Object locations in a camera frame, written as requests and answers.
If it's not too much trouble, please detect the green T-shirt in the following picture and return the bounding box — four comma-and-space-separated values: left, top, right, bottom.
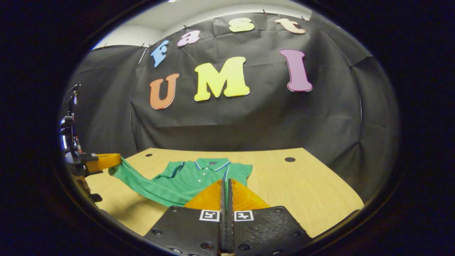
108, 156, 253, 208

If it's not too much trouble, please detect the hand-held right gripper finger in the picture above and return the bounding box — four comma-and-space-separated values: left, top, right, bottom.
227, 178, 313, 256
144, 178, 227, 256

